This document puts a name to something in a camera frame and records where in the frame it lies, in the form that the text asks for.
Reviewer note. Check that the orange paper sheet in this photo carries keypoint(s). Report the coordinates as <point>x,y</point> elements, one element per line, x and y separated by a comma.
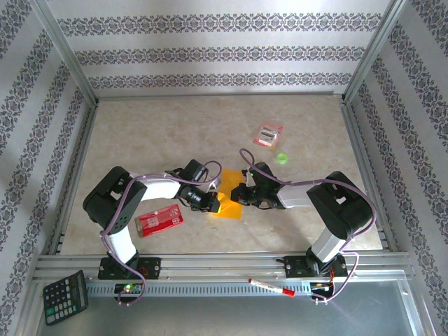
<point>231,210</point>

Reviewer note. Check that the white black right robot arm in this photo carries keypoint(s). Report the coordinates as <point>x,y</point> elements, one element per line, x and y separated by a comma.
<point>339,206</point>

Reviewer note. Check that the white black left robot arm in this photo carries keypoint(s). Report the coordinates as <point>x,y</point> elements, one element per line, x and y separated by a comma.
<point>112,203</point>

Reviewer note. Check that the red cardboard box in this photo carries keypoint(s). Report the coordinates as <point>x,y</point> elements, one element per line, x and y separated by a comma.
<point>159,220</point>

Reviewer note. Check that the battery blister pack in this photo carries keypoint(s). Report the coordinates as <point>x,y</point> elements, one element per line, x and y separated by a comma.
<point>269,134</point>

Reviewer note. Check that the red white marker pen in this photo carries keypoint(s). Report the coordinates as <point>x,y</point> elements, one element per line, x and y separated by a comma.
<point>271,287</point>

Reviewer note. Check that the grey metal panel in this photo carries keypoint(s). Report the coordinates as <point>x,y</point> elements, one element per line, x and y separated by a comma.
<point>227,318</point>

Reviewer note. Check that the circuit board with green light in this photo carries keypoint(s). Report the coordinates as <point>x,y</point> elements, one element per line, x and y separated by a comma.
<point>129,288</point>

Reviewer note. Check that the black calculator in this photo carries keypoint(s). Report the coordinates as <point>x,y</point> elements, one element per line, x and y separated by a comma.
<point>64,297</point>

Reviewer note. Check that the wide aluminium frame rail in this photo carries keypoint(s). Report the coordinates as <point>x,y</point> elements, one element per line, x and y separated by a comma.
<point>217,264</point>

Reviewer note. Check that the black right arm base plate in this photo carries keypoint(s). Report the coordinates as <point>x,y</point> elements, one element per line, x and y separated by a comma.
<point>295,267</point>

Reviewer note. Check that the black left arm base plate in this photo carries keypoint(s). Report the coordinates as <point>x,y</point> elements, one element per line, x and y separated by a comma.
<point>150,267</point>

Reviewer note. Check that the aluminium frame post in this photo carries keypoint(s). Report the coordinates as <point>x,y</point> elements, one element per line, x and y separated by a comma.
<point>66,52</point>
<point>374,45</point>

